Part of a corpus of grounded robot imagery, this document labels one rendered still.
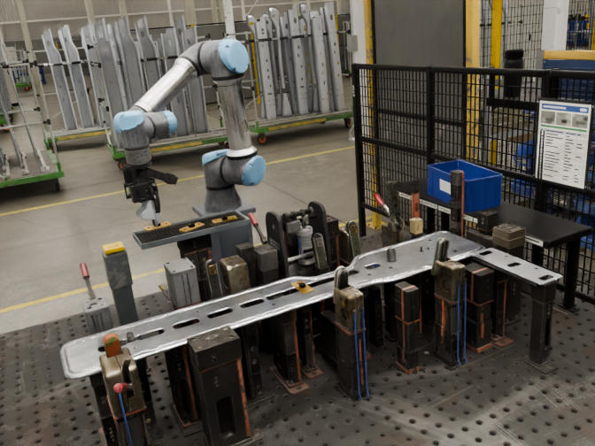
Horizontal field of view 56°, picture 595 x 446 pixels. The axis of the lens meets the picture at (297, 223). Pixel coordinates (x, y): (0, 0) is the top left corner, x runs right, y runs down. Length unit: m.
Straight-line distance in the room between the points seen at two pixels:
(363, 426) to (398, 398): 0.16
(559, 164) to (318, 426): 1.25
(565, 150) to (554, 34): 3.89
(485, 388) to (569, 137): 0.91
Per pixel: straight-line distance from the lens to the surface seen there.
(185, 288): 1.73
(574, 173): 2.18
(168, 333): 1.61
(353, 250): 1.98
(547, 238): 2.05
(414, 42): 4.29
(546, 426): 1.73
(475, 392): 1.81
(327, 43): 9.91
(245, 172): 2.09
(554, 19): 6.03
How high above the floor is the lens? 1.77
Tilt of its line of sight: 19 degrees down
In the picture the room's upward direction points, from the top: 5 degrees counter-clockwise
